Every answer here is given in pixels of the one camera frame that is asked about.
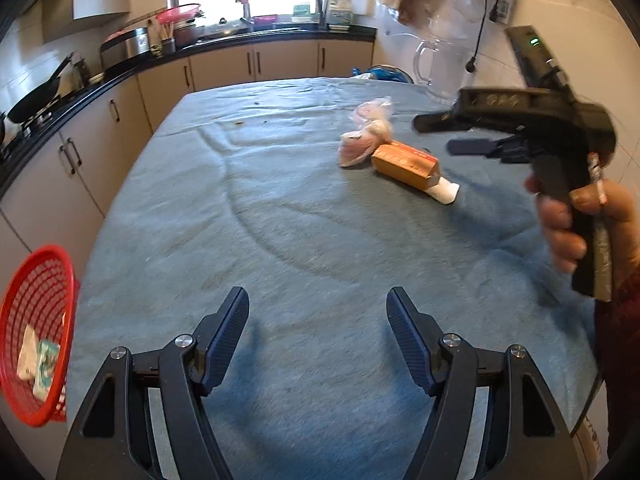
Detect orange medicine box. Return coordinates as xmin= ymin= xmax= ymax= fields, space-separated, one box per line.
xmin=371 ymin=141 xmax=440 ymax=192

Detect pink white plastic bag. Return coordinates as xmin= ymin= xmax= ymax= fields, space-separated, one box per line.
xmin=337 ymin=96 xmax=393 ymax=168

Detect white tissue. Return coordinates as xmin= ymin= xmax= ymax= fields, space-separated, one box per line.
xmin=426 ymin=177 xmax=460 ymax=205

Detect red sleeve forearm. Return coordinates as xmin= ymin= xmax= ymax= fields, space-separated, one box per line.
xmin=594 ymin=270 xmax=639 ymax=456

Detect beige lower kitchen cabinets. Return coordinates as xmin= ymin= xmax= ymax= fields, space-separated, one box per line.
xmin=1 ymin=36 xmax=374 ymax=283

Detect person's right hand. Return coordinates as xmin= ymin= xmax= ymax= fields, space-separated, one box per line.
xmin=525 ymin=174 xmax=639 ymax=288

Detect clear glass pitcher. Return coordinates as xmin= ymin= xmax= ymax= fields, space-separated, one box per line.
xmin=413 ymin=39 xmax=475 ymax=106

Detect blue chair back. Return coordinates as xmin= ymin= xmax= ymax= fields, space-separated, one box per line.
xmin=352 ymin=64 xmax=414 ymax=84

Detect grey-blue table cloth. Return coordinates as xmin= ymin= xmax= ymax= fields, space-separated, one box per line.
xmin=66 ymin=78 xmax=597 ymax=479

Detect red plastic mesh basket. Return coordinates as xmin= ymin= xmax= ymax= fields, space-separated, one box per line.
xmin=1 ymin=245 xmax=79 ymax=427

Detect pink colander bowl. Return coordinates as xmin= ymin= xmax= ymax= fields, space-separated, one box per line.
xmin=155 ymin=3 xmax=201 ymax=25

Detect silver toaster oven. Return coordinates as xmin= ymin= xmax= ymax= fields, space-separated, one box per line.
xmin=100 ymin=27 xmax=151 ymax=72

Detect black frying pan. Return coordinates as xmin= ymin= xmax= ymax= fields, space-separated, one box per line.
xmin=8 ymin=54 xmax=73 ymax=125

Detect black power cable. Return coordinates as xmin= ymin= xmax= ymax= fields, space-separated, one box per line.
xmin=464 ymin=0 xmax=511 ymax=74

